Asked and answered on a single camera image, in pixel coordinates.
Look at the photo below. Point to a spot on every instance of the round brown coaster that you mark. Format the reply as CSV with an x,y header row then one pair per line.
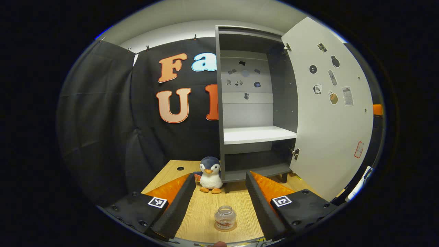
x,y
225,230

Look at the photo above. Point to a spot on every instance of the grey cabinet door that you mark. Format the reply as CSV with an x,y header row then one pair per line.
x,y
329,130

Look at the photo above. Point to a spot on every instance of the black backdrop cloth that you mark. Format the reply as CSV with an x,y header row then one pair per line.
x,y
103,120

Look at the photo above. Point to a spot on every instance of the penguin plush toy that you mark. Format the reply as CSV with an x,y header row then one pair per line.
x,y
210,176

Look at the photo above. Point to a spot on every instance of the clear glass bottle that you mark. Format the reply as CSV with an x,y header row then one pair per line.
x,y
225,216

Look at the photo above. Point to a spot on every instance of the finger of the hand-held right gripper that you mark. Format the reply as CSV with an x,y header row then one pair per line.
x,y
378,109

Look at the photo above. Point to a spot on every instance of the dark grey cabinet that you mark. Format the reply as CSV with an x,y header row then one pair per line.
x,y
255,164

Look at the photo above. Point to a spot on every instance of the small orange card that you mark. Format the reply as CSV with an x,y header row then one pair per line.
x,y
197,177

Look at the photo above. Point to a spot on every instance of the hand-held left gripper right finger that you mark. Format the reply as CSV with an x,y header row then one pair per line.
x,y
260,206

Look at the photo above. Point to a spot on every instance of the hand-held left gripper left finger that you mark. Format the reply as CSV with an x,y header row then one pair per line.
x,y
176,209

